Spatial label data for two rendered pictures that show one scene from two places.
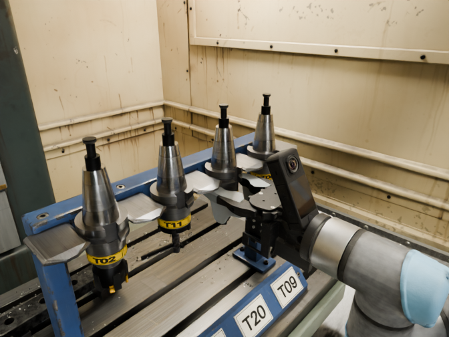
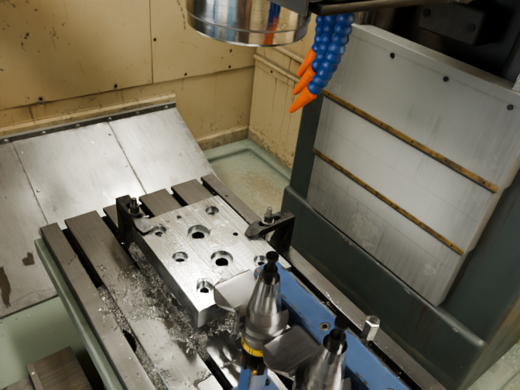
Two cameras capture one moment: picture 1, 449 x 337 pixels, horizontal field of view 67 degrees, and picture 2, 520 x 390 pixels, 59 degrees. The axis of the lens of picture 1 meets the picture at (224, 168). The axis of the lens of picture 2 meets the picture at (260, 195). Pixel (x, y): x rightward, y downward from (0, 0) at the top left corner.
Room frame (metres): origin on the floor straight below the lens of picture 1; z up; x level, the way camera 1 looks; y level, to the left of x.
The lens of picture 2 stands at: (0.37, -0.23, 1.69)
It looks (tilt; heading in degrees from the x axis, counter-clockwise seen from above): 36 degrees down; 95
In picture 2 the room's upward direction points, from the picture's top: 7 degrees clockwise
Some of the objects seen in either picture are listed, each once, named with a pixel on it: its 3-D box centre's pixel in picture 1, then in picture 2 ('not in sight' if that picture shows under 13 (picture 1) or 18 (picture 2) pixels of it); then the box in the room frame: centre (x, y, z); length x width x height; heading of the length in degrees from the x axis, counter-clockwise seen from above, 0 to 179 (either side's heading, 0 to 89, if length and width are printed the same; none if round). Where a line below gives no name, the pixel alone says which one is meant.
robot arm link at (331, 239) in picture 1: (335, 245); not in sight; (0.38, -0.15, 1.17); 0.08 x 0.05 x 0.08; 137
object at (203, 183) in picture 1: (200, 182); not in sight; (0.48, 0.04, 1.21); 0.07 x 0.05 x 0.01; 47
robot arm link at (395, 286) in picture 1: (393, 277); not in sight; (0.32, -0.21, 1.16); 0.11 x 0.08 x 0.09; 47
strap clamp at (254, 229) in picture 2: not in sight; (268, 231); (0.33, 0.60, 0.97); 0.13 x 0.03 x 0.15; 47
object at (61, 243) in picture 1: (59, 244); (237, 292); (0.32, 0.19, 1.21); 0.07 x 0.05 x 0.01; 47
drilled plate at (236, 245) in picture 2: not in sight; (209, 252); (0.21, 0.50, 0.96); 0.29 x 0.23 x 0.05; 137
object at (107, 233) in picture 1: (103, 224); (262, 319); (0.36, 0.15, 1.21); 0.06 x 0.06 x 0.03
